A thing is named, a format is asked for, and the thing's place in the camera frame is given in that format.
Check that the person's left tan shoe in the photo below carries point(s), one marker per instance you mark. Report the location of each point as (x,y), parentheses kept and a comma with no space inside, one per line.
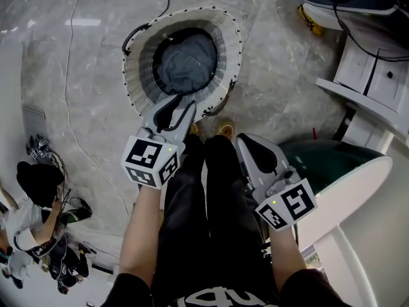
(195,130)

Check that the person's right forearm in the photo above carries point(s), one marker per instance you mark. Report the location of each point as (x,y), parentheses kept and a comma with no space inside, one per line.
(287,261)

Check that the garden window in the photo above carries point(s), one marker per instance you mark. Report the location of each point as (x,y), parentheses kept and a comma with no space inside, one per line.
(311,257)

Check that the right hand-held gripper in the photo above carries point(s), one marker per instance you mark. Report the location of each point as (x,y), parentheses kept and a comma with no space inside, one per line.
(287,206)

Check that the spare hand-held gripper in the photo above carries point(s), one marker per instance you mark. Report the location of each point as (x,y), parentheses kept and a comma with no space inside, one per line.
(40,146)

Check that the person's black trousers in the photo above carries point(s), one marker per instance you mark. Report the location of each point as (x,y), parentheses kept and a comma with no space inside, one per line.
(204,219)

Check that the person's black printed t-shirt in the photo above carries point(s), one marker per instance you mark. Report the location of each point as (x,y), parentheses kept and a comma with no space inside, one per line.
(223,296)

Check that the person's left forearm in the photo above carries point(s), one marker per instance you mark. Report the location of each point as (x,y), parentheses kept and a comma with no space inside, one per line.
(140,235)

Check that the person's tan shoe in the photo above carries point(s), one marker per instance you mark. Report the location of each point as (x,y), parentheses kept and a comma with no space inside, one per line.
(224,128)
(195,130)

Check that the white bathtub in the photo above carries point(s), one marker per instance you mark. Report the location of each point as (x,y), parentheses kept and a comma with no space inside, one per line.
(351,184)

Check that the person's right tan shoe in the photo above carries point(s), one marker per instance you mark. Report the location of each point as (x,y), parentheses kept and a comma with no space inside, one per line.
(224,128)

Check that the white woven laundry basket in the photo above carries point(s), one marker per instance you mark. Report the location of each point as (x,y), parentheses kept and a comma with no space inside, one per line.
(137,78)

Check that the white vanity cabinet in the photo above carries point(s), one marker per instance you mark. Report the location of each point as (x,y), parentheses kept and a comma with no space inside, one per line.
(367,75)

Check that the grey perforated panel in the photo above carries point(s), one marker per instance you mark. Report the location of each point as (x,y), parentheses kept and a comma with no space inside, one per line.
(34,120)

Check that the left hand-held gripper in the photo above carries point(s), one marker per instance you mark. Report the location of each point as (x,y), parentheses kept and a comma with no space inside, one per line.
(143,158)

